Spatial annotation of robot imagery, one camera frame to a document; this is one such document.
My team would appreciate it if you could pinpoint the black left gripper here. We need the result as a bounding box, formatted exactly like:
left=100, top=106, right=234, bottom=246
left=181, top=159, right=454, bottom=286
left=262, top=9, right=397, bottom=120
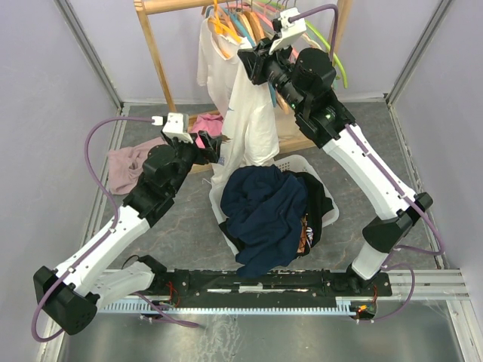
left=166, top=130, right=223, bottom=195

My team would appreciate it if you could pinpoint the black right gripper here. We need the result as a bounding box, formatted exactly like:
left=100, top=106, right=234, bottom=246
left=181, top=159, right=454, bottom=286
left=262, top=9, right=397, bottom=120
left=236, top=35, right=306, bottom=115

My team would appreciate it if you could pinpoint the white printed t shirt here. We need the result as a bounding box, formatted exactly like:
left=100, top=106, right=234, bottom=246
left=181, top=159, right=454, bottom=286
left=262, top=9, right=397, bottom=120
left=197, top=18, right=279, bottom=186

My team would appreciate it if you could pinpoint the peach orange plastic hanger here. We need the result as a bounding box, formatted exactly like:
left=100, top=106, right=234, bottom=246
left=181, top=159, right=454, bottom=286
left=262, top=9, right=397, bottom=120
left=201, top=0, right=242, bottom=44

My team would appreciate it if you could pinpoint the navy blue t shirt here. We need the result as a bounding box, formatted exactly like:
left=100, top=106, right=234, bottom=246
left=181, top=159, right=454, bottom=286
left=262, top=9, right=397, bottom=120
left=220, top=165, right=308, bottom=278

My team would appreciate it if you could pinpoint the black t shirt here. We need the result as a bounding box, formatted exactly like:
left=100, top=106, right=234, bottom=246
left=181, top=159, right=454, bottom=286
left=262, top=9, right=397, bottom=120
left=218, top=171, right=335, bottom=257

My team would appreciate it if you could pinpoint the turquoise plastic hanger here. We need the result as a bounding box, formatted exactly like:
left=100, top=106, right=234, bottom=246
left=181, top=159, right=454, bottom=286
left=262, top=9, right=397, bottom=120
left=226, top=1, right=257, bottom=48

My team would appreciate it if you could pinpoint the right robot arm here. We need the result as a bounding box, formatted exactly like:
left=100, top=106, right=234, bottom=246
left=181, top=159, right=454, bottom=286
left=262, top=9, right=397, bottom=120
left=238, top=38, right=433, bottom=295

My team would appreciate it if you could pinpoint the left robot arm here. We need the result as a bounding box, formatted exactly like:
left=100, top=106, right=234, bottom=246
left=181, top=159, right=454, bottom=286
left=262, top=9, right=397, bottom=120
left=31, top=131, right=223, bottom=342

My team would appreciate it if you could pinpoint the pink plastic hanger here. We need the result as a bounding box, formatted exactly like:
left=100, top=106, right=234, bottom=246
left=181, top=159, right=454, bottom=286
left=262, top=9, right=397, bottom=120
left=247, top=1, right=278, bottom=27

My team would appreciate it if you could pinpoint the lime green hanger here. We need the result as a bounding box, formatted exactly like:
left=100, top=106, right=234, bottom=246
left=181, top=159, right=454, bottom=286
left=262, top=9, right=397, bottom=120
left=263, top=0, right=349, bottom=90

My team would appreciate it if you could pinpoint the hot pink cloth in rack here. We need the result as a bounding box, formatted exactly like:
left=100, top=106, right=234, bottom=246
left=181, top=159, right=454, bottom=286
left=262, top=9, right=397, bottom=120
left=189, top=113, right=223, bottom=137

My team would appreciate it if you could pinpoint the cream cloth in rack base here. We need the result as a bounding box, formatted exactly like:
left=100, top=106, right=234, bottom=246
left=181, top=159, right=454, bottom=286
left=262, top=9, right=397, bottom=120
left=275, top=108, right=299, bottom=141

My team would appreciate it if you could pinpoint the mauve pink crumpled garment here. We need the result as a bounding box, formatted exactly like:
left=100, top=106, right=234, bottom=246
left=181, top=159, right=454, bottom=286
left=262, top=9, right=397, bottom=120
left=107, top=137, right=165, bottom=195

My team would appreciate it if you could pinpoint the wooden clothes rack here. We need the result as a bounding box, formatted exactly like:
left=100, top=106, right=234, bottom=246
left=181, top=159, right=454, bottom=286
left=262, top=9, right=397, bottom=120
left=134, top=1, right=353, bottom=173

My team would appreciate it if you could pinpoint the white perforated plastic basket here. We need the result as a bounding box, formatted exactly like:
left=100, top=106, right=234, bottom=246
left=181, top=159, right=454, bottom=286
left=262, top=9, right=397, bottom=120
left=208, top=153, right=340, bottom=257

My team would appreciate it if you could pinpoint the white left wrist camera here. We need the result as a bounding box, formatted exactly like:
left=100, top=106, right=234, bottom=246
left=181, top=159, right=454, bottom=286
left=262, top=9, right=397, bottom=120
left=151, top=112, right=193, bottom=143

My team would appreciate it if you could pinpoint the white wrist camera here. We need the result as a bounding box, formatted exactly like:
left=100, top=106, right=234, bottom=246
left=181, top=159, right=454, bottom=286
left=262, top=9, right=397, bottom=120
left=269, top=8, right=306, bottom=55
left=151, top=112, right=193, bottom=143

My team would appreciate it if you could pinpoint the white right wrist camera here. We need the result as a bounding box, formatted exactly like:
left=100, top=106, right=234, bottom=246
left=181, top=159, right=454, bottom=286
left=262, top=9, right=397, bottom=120
left=269, top=8, right=306, bottom=55

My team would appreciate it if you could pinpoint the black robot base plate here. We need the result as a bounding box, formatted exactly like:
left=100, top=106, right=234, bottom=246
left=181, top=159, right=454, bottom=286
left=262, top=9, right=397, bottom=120
left=128, top=255, right=392, bottom=310

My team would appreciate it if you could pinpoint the light blue cable duct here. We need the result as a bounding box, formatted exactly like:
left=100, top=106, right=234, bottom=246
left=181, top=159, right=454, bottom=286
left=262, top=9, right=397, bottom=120
left=70, top=296, right=378, bottom=315

